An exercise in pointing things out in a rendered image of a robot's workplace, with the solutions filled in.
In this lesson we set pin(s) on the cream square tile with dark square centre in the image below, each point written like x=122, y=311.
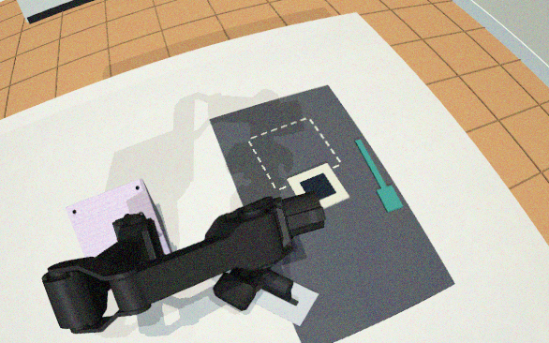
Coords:
x=322, y=179

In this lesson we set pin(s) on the teal small trowel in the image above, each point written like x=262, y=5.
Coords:
x=386, y=194

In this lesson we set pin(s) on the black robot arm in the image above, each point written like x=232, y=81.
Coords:
x=138, y=272

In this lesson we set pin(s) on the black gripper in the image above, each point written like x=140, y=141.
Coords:
x=239, y=287

